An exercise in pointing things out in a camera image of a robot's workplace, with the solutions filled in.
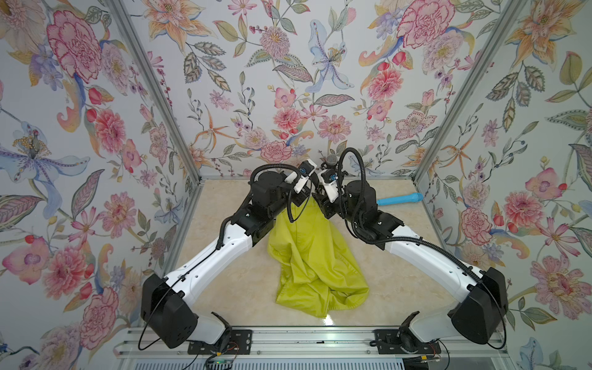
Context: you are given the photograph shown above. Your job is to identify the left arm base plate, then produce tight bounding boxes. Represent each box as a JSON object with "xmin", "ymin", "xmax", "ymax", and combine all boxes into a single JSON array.
[{"xmin": 187, "ymin": 311, "xmax": 253, "ymax": 356}]

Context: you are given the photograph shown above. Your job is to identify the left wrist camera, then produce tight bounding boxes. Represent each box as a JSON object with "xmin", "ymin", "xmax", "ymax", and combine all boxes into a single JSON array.
[{"xmin": 285, "ymin": 159, "xmax": 318, "ymax": 194}]

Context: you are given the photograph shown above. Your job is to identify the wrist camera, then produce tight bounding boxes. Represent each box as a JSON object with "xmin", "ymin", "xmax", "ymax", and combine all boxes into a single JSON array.
[
  {"xmin": 319, "ymin": 168, "xmax": 339, "ymax": 204},
  {"xmin": 285, "ymin": 159, "xmax": 318, "ymax": 194}
]

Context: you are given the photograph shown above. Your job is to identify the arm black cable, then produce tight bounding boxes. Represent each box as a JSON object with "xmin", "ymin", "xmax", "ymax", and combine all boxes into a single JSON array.
[
  {"xmin": 249, "ymin": 162, "xmax": 302, "ymax": 186},
  {"xmin": 336, "ymin": 146, "xmax": 367, "ymax": 218}
]

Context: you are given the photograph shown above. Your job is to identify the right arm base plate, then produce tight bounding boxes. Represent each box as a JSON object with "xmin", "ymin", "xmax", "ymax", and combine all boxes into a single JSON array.
[{"xmin": 369, "ymin": 311, "xmax": 442, "ymax": 356}]

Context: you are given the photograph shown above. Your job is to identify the black leather belt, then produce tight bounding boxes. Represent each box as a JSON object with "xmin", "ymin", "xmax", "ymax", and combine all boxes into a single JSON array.
[{"xmin": 287, "ymin": 195, "xmax": 311, "ymax": 224}]

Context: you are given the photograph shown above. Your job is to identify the blue toy microphone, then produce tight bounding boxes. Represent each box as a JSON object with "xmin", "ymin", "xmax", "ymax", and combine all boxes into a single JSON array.
[{"xmin": 377, "ymin": 193, "xmax": 424, "ymax": 207}]

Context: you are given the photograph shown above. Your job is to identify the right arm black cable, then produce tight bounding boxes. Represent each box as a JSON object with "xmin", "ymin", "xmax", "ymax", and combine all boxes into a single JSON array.
[{"xmin": 336, "ymin": 146, "xmax": 367, "ymax": 218}]

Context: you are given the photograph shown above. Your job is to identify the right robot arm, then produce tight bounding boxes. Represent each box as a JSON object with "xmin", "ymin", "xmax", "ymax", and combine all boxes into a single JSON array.
[{"xmin": 313, "ymin": 175, "xmax": 508, "ymax": 354}]

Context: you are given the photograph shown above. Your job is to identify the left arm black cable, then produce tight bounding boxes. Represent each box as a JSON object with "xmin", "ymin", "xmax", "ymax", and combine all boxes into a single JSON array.
[{"xmin": 249, "ymin": 162, "xmax": 302, "ymax": 186}]

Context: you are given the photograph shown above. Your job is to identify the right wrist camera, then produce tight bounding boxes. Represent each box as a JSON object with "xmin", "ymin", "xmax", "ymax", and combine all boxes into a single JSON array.
[{"xmin": 319, "ymin": 168, "xmax": 339, "ymax": 204}]

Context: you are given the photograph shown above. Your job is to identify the black microphone on tripod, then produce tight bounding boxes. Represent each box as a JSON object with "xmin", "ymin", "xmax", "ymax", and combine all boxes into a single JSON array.
[{"xmin": 323, "ymin": 154, "xmax": 339, "ymax": 170}]

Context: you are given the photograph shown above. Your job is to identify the aluminium front rail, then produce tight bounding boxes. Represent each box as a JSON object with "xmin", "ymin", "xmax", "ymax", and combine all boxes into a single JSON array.
[{"xmin": 113, "ymin": 326, "xmax": 515, "ymax": 369}]

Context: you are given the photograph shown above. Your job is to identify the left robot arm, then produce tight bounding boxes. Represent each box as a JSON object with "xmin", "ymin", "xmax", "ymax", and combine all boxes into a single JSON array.
[{"xmin": 140, "ymin": 160, "xmax": 317, "ymax": 348}]

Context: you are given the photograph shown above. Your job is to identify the lime green trousers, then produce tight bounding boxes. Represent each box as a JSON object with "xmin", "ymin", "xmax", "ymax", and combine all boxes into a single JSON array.
[{"xmin": 268, "ymin": 200, "xmax": 369, "ymax": 319}]

